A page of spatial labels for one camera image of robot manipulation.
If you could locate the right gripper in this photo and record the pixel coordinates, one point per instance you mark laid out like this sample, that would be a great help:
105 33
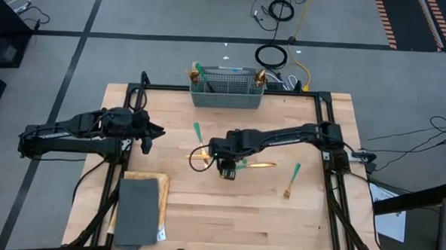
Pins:
229 163

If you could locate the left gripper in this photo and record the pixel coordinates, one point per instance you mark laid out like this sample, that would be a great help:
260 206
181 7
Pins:
127 122

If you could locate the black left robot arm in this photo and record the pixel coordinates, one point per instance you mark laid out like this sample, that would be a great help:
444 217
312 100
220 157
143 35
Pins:
75 145

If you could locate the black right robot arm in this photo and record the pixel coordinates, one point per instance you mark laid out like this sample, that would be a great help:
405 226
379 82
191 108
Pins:
283 137

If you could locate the grey mesh cutlery basket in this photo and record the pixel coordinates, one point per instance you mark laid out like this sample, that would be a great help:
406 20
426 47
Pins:
228 99

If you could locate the dark grey mat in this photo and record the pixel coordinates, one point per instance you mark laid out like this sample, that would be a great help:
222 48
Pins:
136 211

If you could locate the white cloth label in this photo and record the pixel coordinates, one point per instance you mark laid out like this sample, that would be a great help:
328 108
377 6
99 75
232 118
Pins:
161 234

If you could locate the black power brick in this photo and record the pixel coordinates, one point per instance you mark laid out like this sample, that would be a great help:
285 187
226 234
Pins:
275 86

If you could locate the white paper sheet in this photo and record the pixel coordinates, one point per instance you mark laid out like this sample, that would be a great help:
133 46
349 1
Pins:
388 222

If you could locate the black equipment stand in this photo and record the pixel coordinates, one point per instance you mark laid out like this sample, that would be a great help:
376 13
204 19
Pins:
4 36

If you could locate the black desk bar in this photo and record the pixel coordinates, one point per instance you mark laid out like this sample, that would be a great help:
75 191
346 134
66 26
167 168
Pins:
412 203

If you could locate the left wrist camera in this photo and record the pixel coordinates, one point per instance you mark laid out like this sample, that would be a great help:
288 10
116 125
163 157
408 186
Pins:
146 146

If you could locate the black table frame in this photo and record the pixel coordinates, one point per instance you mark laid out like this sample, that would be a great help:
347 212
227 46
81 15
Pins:
164 88

